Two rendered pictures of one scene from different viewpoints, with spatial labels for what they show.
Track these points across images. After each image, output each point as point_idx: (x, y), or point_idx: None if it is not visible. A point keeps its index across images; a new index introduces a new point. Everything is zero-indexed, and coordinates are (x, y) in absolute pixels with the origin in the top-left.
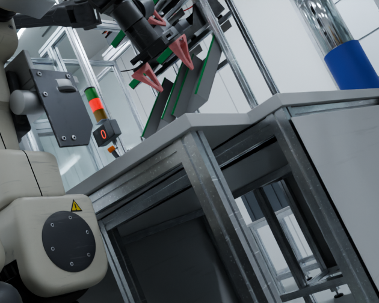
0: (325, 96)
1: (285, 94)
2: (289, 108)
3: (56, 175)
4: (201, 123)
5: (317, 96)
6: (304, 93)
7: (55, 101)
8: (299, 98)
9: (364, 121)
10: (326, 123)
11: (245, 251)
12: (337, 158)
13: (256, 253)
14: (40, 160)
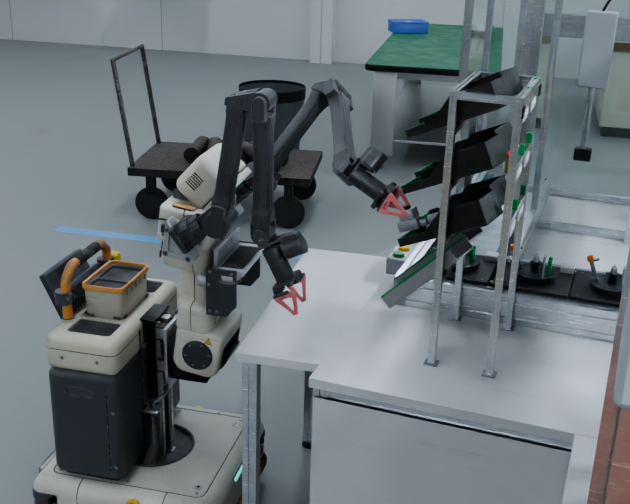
0: (391, 400)
1: (320, 382)
2: (323, 390)
3: (203, 324)
4: (247, 361)
5: (376, 397)
6: (354, 389)
7: (213, 289)
8: (340, 389)
9: (455, 442)
10: (367, 417)
11: (242, 428)
12: (351, 441)
13: (252, 433)
14: (197, 314)
